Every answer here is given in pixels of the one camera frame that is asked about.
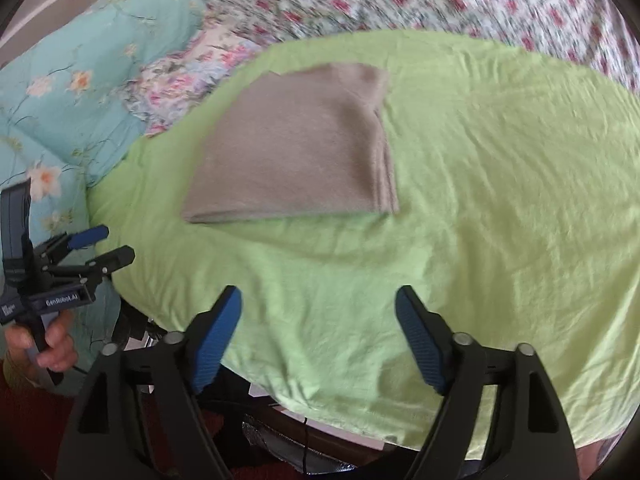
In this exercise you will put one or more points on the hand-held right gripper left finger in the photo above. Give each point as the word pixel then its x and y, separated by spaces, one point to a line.
pixel 220 335

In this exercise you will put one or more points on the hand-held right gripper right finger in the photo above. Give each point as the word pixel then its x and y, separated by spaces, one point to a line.
pixel 420 340

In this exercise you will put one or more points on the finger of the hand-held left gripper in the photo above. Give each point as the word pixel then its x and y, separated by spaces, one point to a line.
pixel 90 236
pixel 112 260

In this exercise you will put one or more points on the beige knitted sweater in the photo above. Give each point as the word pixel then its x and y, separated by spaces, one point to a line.
pixel 290 150

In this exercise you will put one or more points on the person's left forearm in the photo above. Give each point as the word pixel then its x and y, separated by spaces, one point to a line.
pixel 20 377

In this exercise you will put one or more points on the person's left hand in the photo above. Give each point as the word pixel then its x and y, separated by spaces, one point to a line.
pixel 57 345

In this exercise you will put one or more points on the light green bed sheet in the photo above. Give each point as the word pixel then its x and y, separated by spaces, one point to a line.
pixel 500 210

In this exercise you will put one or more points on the teal floral quilt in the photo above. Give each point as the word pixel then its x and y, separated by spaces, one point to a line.
pixel 100 60

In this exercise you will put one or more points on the pastel floral pillow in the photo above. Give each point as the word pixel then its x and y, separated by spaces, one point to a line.
pixel 190 70

